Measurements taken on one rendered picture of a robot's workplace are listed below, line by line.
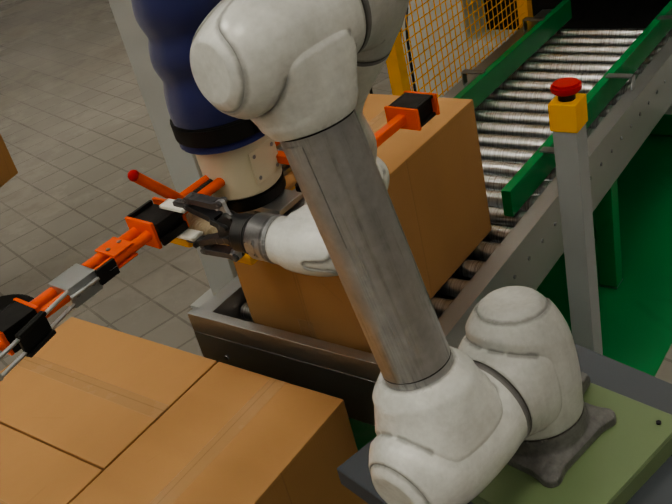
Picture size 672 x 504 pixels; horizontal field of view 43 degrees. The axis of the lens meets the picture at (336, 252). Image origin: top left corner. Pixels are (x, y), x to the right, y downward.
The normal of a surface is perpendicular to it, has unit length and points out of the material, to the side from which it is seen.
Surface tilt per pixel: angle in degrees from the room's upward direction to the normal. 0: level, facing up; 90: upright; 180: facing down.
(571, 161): 90
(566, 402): 89
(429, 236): 90
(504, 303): 6
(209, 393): 0
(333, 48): 84
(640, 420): 4
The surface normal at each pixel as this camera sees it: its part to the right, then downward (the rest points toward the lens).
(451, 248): 0.80, 0.15
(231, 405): -0.22, -0.84
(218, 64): -0.73, 0.45
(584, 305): -0.56, 0.53
